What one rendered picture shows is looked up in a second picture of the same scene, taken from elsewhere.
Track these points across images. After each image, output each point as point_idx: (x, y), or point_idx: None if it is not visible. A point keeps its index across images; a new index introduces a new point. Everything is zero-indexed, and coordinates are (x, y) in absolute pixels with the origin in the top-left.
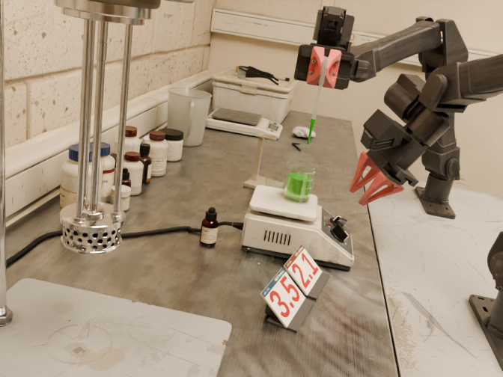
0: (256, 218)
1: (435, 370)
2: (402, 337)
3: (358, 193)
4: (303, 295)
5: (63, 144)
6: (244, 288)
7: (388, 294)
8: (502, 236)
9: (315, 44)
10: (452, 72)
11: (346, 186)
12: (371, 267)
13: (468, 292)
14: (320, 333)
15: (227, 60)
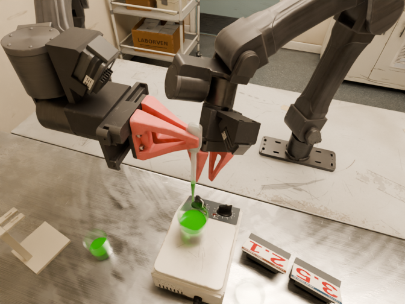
0: (223, 285)
1: (345, 205)
2: (318, 210)
3: (76, 155)
4: (294, 264)
5: None
6: None
7: (266, 199)
8: (308, 122)
9: (107, 111)
10: (258, 43)
11: (56, 160)
12: (228, 196)
13: (251, 150)
14: (334, 263)
15: None
